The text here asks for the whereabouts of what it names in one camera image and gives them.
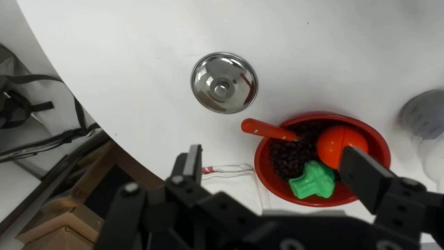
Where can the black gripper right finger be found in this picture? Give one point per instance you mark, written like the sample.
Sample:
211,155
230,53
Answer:
397,203

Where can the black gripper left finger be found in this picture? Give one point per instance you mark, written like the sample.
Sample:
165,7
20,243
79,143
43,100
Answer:
139,217

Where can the brown wooden furniture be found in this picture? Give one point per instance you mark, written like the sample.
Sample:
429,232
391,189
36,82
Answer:
60,226

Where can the orange toy ball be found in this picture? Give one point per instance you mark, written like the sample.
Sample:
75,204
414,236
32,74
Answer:
334,143

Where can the green toy piece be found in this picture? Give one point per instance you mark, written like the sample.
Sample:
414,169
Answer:
312,182

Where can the dark coffee beans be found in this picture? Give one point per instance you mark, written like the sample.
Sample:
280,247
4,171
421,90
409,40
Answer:
291,157

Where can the red bowl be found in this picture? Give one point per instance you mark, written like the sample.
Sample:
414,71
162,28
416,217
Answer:
278,185

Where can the red spoon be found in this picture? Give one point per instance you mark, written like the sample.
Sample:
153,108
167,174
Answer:
264,128

